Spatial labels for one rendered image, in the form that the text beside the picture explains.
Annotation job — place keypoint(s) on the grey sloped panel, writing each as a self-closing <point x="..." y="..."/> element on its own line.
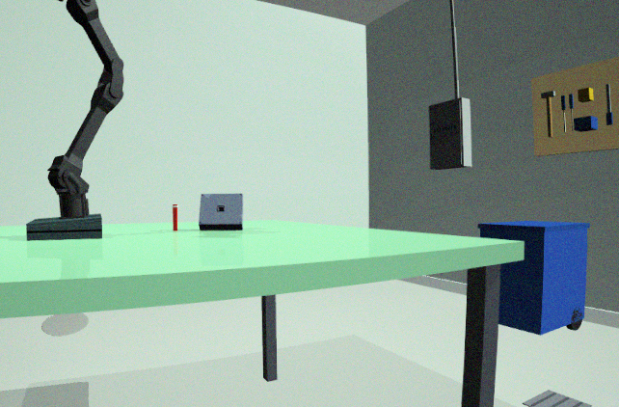
<point x="221" y="212"/>

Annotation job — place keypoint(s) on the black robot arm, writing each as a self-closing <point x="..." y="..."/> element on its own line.
<point x="66" y="170"/>

